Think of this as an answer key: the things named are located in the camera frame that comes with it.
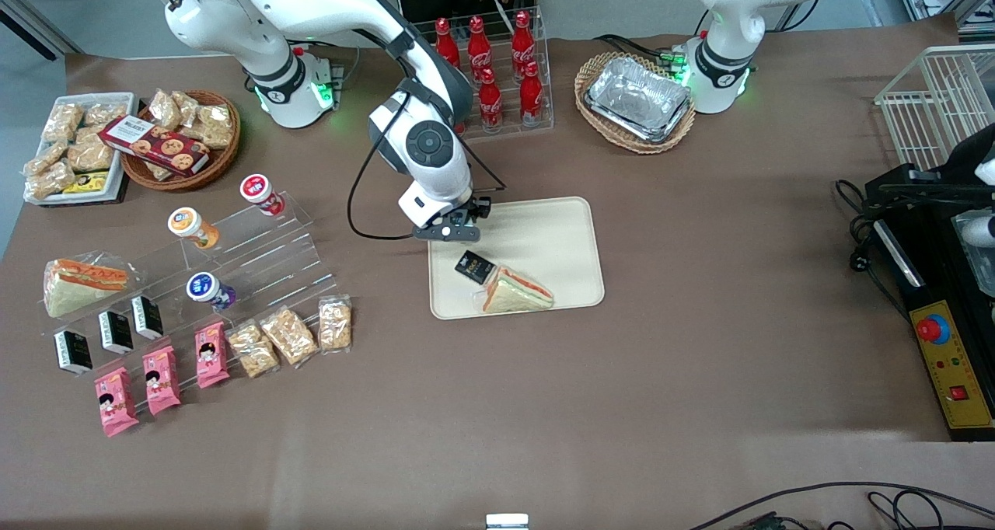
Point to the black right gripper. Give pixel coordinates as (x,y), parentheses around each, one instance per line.
(475,208)

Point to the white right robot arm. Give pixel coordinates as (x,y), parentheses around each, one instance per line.
(311,1)

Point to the beige plastic tray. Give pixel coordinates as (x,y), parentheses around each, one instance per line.
(544,242)

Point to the red lid gum canister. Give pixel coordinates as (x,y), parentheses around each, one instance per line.
(261,193)

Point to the blue lid gum canister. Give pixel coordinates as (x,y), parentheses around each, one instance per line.
(208,290)

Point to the orange lid gum canister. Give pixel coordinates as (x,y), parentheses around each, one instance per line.
(193,227)

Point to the small black snack box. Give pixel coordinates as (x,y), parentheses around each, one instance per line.
(115,332)
(147,317)
(72,351)
(475,266)

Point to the wrapped triangle sandwich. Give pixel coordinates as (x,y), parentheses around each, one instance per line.
(78,285)
(514,291)

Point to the red cola bottle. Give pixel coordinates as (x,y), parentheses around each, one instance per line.
(490,104)
(522,42)
(446,44)
(531,96)
(479,47)

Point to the clear acrylic bottle rack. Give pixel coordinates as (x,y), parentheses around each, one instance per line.
(540,118)

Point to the clear bag peanut brittle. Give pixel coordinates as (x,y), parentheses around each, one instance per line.
(106,113)
(289,336)
(43,158)
(92,155)
(216,116)
(253,349)
(51,182)
(335,324)
(62,120)
(187,104)
(165,109)
(211,135)

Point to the clear acrylic stepped stand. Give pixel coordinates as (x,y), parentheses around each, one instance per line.
(288,242)

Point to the light wicker basket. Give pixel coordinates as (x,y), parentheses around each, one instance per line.
(595,67)

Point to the stacked aluminium foil trays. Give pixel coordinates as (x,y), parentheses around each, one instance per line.
(637,99)

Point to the brown wicker basket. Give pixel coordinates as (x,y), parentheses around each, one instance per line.
(221,157)

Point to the pink snack packet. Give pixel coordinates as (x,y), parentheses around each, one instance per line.
(211,355)
(115,402)
(161,380)

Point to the red cookie box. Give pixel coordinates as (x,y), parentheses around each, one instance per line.
(155,145)

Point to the white rectangular dish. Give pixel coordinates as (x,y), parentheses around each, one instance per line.
(116,99)

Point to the yellow snack packet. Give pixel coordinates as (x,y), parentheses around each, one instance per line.
(87,183)

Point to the red emergency stop button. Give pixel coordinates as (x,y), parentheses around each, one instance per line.
(930,329)

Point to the black yellow control box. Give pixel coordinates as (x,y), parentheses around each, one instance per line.
(956,367)

